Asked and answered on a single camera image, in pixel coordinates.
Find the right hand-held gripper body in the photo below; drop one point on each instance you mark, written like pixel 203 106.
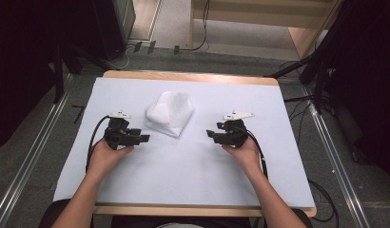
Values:
pixel 235 131

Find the white textured towel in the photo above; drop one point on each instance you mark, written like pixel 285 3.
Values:
pixel 170 113

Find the pale blue table mat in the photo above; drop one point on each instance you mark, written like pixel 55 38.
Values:
pixel 190 171

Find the black metal stand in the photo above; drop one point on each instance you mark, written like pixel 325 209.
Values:
pixel 59 76

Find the dark cabinet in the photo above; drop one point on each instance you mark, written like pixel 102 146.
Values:
pixel 113 25

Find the light wooden shelf frame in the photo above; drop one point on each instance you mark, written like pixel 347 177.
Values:
pixel 297 19

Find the person's right hand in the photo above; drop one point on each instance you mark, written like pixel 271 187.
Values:
pixel 245 155

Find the wooden table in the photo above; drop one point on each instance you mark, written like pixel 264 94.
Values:
pixel 190 77

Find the person's left hand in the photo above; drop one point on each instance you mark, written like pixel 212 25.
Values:
pixel 105 156

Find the black metal frame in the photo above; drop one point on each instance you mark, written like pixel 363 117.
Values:
pixel 316 72

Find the metal floor rail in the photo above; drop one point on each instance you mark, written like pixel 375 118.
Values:
pixel 339 164
pixel 28 164

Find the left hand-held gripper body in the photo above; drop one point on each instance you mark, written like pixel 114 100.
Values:
pixel 119 133

